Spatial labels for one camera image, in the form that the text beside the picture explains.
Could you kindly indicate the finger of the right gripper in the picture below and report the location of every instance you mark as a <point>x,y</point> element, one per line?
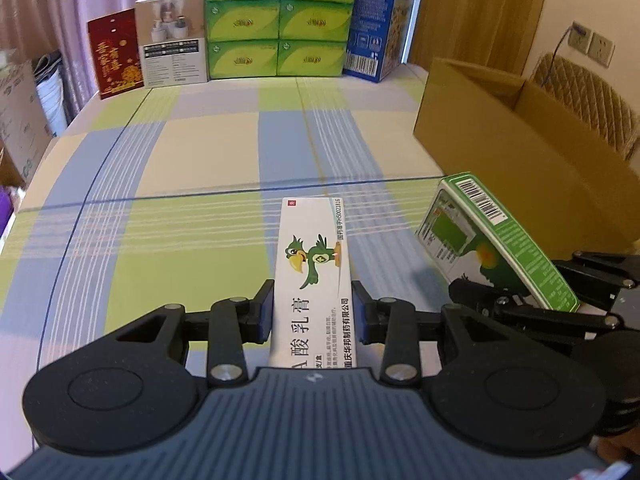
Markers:
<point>600,268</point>
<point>509,310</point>

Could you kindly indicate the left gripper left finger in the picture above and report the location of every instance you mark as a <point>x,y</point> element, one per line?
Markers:
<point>143,382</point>

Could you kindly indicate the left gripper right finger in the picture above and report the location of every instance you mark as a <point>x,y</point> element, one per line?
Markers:
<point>485,383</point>

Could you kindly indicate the green medicine box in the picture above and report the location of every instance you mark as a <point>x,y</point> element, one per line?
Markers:
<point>469,234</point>

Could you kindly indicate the white parrot ointment box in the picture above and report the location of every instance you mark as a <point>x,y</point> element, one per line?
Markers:
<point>312,323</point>

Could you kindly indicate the operator hand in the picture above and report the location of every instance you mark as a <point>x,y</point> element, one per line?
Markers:
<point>615,449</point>

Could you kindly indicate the brown cardboard box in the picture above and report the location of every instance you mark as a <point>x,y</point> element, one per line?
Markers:
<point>559,179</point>

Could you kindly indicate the quilted tan chair cover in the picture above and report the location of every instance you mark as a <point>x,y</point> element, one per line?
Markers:
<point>592,100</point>

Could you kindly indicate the checkered tablecloth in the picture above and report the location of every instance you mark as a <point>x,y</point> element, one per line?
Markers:
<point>174,195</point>

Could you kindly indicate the wooden door panel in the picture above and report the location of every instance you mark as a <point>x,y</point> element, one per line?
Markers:
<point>493,33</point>

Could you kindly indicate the green tissue pack bottom right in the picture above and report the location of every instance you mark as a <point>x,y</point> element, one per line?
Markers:
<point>310,58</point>

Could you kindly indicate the blue milk carton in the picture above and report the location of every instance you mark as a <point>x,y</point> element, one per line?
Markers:
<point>377,37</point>

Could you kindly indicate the green tissue pack bottom left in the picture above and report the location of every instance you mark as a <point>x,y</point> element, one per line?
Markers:
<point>242,59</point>

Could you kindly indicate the green tissue pack middle right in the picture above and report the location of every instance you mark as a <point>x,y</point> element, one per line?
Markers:
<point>314,20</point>

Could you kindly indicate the red greeting envelope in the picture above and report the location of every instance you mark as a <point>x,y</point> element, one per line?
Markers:
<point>114,48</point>

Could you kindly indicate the white product box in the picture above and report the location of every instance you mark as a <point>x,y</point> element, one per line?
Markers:
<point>171,41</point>

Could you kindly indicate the green tissue pack middle left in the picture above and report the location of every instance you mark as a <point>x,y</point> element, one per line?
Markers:
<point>239,20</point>

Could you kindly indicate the pink curtain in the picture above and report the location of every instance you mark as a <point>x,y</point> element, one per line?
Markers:
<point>33,28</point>

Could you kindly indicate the wall power socket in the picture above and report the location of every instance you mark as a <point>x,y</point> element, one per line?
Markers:
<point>592,44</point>

